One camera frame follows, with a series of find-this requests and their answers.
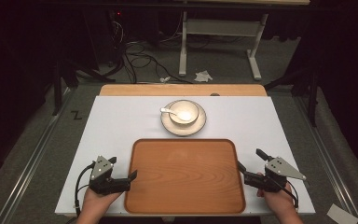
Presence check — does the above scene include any cream plate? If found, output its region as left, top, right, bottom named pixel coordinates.
left=159, top=99, right=207, bottom=137

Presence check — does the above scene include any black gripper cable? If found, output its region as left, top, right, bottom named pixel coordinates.
left=272, top=175, right=300, bottom=210
left=74, top=161, right=97, bottom=218

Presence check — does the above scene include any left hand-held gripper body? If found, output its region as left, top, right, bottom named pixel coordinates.
left=89, top=155, right=131, bottom=196

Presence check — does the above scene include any person's left hand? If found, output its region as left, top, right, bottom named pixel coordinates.
left=80, top=186, right=123, bottom=218

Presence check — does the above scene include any person's right hand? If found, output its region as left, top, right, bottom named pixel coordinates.
left=255, top=172, right=295, bottom=217

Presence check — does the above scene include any bundle of black floor cables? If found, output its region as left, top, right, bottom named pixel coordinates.
left=106, top=12, right=194, bottom=85

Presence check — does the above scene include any black metal stand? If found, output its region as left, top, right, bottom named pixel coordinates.
left=50, top=55, right=117, bottom=117
left=263, top=65, right=322, bottom=128

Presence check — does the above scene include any aluminium floor rail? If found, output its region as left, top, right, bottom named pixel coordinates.
left=292, top=95, right=358, bottom=224
left=0, top=87, right=76, bottom=224

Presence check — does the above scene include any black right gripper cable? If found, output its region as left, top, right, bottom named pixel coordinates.
left=272, top=175, right=300, bottom=210

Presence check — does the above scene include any flat white paper sheet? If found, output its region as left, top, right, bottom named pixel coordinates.
left=325, top=203, right=358, bottom=224

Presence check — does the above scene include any large crumpled white paper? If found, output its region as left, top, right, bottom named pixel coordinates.
left=193, top=70, right=214, bottom=84

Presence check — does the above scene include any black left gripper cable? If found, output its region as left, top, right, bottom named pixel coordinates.
left=74, top=161, right=97, bottom=218

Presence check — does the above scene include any white table mat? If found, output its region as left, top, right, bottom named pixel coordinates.
left=54, top=95, right=317, bottom=217

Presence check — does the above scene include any white desk frame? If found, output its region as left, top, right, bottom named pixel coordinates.
left=178, top=10, right=270, bottom=82

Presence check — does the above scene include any wooden tray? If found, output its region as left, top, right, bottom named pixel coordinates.
left=124, top=138, right=247, bottom=216

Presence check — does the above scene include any cream bowl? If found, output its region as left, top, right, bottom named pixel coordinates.
left=168, top=100, right=200, bottom=126

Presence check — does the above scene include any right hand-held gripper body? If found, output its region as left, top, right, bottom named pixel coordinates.
left=243, top=156, right=308, bottom=193

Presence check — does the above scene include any wooden table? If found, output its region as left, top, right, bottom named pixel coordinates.
left=99, top=83, right=269, bottom=97

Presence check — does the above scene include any white ceramic spoon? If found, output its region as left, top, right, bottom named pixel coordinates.
left=159, top=107, right=191, bottom=121

